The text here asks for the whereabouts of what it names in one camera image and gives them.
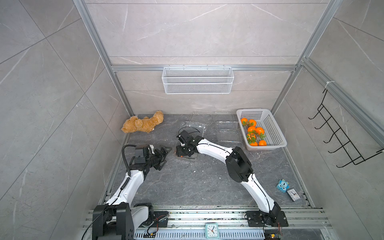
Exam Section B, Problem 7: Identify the clear clamshell container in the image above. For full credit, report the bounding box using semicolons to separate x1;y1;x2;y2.
216;121;239;133
175;145;198;160
217;140;245;149
179;112;212;137

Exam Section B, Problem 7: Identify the leafy twin oranges container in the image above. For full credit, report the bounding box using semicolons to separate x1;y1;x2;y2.
248;127;265;139
241;118;257;128

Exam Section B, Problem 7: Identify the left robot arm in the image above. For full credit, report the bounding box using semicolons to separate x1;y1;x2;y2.
89;144;172;240

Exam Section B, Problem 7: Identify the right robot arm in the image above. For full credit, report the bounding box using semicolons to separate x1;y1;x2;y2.
176;131;282;226

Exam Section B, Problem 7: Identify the brown teddy bear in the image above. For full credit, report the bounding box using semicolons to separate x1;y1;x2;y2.
121;111;164;133

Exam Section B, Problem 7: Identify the white plastic basket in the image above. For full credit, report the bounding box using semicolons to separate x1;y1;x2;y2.
237;109;287;151

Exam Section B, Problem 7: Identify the small white clock front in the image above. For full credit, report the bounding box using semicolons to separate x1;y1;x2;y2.
205;223;220;239

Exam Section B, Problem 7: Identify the small blue clock on table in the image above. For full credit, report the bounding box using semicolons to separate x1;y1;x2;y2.
276;179;290;193

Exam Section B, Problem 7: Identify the small white square clock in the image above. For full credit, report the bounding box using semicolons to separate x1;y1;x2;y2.
287;189;301;202

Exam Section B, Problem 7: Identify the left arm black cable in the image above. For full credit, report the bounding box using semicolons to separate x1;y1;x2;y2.
121;144;137;178

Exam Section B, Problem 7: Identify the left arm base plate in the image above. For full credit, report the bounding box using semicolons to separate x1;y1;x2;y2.
140;211;170;228

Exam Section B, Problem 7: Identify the white wire wall basket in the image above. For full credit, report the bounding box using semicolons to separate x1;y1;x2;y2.
162;66;235;95

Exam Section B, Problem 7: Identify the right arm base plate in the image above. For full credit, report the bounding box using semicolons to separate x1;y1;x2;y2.
245;211;289;227

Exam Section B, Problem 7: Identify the black wall hook rack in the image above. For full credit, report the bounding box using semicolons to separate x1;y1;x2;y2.
308;90;384;169

